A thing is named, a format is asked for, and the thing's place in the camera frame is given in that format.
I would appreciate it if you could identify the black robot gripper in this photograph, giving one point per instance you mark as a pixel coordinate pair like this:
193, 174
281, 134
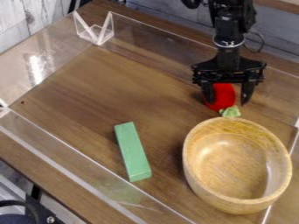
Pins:
229, 68

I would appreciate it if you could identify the red felt strawberry toy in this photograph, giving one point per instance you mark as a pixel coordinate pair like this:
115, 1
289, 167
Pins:
225, 100

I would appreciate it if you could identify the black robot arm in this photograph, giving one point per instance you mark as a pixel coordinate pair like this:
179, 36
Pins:
233, 17

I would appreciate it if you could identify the clear acrylic tray walls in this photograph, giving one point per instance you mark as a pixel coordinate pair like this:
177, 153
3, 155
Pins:
74, 90

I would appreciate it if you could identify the wooden bowl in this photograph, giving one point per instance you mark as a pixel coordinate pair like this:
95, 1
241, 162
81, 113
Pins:
237, 165

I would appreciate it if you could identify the green rectangular block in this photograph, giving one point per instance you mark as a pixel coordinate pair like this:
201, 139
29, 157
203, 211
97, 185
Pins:
133, 151

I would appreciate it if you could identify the black clamp bracket with screw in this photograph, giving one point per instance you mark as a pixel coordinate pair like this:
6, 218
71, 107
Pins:
39, 212

